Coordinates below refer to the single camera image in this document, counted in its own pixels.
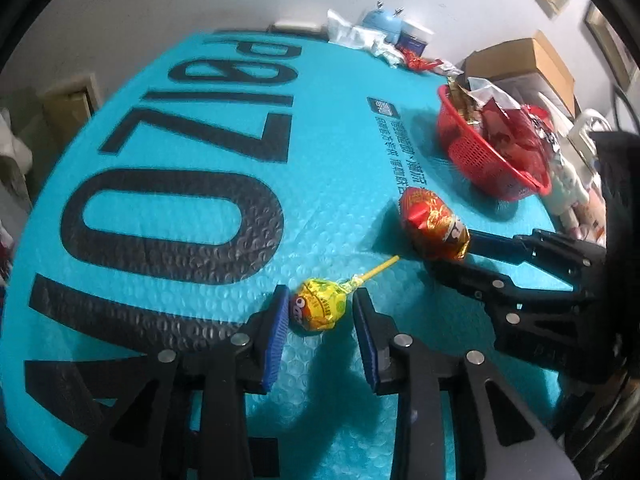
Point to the yellow lollipop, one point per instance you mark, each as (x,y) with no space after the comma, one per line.
(315,305)

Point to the gold foil snack packet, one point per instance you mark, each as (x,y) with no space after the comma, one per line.
(462,102)

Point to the blue antlered humidifier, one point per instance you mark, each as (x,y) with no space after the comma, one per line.
(380,22)

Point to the white blue jar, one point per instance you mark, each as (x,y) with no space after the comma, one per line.
(415,40)

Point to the white plastic bag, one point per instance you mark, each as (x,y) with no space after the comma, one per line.
(345,30)

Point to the red white snack bag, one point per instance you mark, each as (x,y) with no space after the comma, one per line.
(515,135)

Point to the cardboard box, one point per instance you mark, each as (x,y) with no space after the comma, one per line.
(540,60)

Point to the white plush toy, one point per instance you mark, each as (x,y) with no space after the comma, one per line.
(570,190)

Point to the wooden wall hatch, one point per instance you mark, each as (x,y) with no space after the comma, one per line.
(65,105)

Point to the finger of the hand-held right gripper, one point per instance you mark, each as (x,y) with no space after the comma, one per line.
(465,275)
(500,247)

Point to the red crumpled wrapper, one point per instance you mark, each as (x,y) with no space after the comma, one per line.
(417,62)

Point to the red plastic basket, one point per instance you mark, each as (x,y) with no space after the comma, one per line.
(475,160)

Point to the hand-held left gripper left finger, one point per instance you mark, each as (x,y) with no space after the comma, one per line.
(277,340)

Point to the black white foil packet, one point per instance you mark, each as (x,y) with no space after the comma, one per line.
(547,132)

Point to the white plastic jug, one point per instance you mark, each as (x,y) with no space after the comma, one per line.
(585,120)

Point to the red gold candy packet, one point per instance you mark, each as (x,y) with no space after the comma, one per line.
(430,220)

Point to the white quilted jacket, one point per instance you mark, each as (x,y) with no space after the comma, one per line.
(12,155)

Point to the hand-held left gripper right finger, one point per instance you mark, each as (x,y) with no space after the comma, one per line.
(365,340)

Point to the white power strip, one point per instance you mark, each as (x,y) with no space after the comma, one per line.
(300,26)

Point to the crumpled white paper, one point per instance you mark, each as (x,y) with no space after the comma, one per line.
(387,52)

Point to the dark picture frame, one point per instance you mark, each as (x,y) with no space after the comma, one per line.
(605,35)

